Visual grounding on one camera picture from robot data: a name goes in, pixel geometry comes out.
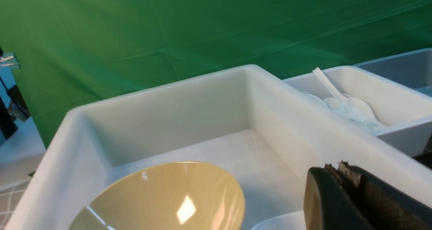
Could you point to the white spoon centre of pile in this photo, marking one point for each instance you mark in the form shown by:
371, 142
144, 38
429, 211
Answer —
361, 109

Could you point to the teal plastic bin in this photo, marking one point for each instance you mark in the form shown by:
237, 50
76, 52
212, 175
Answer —
412, 69

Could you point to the large translucent white bin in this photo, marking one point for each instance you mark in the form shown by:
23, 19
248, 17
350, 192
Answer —
264, 132

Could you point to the upright white spoon in bin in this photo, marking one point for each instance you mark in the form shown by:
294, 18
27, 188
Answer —
328, 84

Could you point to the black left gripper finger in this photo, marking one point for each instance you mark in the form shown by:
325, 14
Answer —
351, 198

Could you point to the small white plastic bin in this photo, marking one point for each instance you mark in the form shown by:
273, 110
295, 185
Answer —
405, 112

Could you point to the yellow-green noodle bowl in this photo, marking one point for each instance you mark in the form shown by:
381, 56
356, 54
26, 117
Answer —
171, 196

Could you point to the green backdrop cloth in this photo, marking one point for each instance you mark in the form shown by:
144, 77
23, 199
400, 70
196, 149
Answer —
75, 52

